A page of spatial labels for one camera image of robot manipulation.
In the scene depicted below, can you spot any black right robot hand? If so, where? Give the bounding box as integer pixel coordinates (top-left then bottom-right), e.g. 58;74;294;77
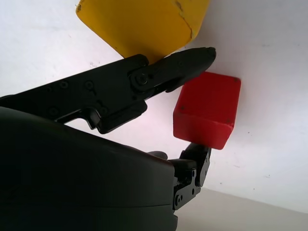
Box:
0;46;217;231

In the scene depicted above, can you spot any red cube block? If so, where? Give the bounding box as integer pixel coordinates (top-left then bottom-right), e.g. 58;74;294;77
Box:
172;71;242;151

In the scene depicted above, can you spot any yellow cube block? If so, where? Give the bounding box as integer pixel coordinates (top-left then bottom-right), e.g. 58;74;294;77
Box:
76;0;211;65

